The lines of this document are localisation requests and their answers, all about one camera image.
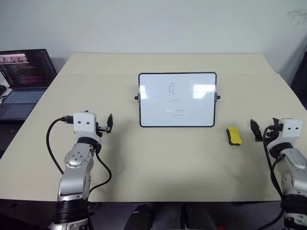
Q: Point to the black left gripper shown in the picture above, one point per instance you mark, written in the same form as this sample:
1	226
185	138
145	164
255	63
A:
103	129

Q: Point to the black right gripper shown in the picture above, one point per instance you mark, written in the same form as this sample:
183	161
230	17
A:
273	133

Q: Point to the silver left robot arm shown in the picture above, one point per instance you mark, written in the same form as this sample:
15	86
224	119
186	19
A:
74	177

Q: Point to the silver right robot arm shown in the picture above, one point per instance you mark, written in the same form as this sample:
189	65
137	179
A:
295	165

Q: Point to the yellow and black board eraser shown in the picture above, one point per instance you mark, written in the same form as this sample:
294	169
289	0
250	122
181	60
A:
234	136

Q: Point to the black-framed whiteboard on stand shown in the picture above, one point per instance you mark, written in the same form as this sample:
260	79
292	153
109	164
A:
156	107

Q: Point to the open grey laptop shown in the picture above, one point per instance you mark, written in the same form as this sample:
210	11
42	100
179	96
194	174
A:
24	95

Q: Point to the dark rounded shape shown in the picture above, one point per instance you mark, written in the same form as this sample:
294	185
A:
140	216

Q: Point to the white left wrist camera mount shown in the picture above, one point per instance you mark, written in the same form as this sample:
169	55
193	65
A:
84	124

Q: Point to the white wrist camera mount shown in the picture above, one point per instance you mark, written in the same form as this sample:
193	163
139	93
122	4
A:
291	128
84	124

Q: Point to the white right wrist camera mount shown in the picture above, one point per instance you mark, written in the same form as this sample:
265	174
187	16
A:
291	128

